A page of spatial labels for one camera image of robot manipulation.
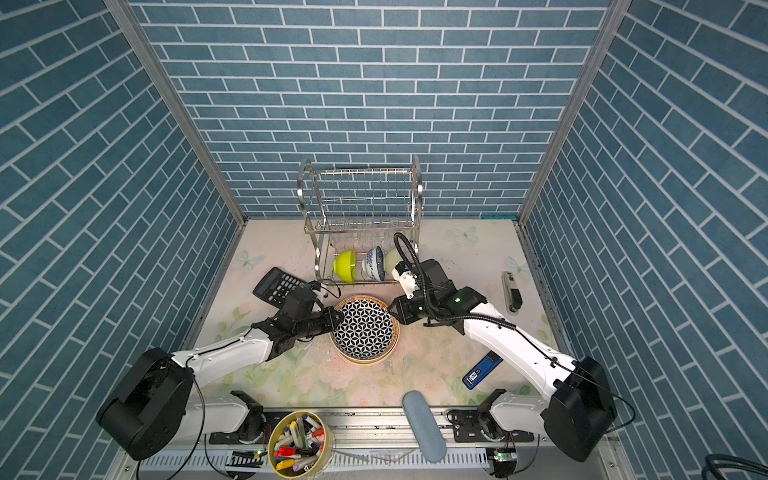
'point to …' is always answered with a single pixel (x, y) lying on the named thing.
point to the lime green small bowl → (345, 265)
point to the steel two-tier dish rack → (354, 215)
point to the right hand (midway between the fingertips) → (390, 304)
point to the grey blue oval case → (423, 426)
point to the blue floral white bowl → (374, 264)
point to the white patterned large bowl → (368, 334)
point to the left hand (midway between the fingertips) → (346, 316)
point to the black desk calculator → (275, 285)
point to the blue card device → (483, 368)
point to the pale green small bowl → (392, 258)
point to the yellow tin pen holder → (301, 444)
